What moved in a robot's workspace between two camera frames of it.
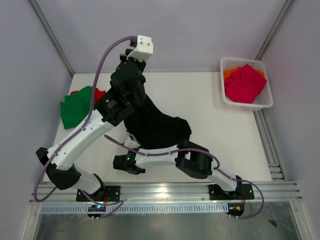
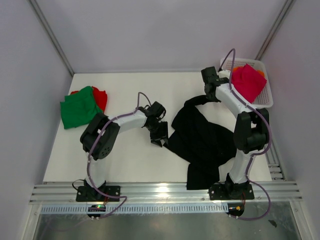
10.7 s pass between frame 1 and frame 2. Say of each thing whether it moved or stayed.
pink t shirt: stayed
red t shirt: stayed
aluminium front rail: stayed
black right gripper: moved
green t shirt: stayed
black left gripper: moved
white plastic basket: stayed
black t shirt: moved
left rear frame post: stayed
